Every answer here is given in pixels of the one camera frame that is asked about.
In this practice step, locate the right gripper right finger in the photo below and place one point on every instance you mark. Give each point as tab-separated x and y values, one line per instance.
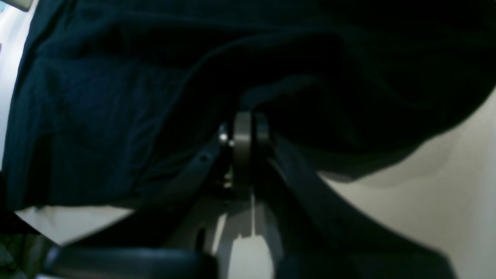
323	236

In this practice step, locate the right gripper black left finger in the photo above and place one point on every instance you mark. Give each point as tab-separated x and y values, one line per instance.
185	232

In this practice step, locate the black t-shirt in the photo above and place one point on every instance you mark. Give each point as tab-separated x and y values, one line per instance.
114	97

